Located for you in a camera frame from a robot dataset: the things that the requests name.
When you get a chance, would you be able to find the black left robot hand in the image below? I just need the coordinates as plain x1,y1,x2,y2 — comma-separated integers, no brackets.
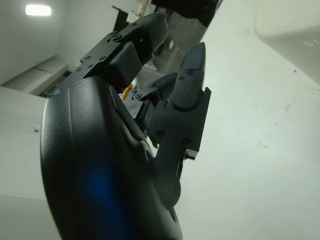
39,12,212,240

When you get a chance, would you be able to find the cream white toaster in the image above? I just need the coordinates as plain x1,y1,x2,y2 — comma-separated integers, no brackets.
254,0,320,89

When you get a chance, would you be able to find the rectangular ceiling light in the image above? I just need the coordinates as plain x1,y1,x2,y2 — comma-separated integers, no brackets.
24,4,53,16

